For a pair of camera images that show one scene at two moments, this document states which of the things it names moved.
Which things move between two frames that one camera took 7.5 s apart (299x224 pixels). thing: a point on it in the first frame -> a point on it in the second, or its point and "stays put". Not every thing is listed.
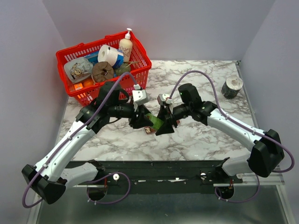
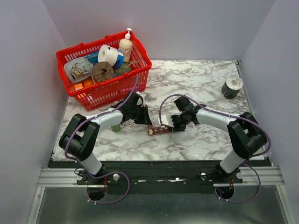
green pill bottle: x=157 y=122 -> x=116 y=128
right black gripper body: x=171 y=116 -> x=179 y=122
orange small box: x=78 y=86 stays put
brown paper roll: x=102 y=71 stays put
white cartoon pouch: x=78 y=69 stays put
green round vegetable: x=125 y=67 stays put
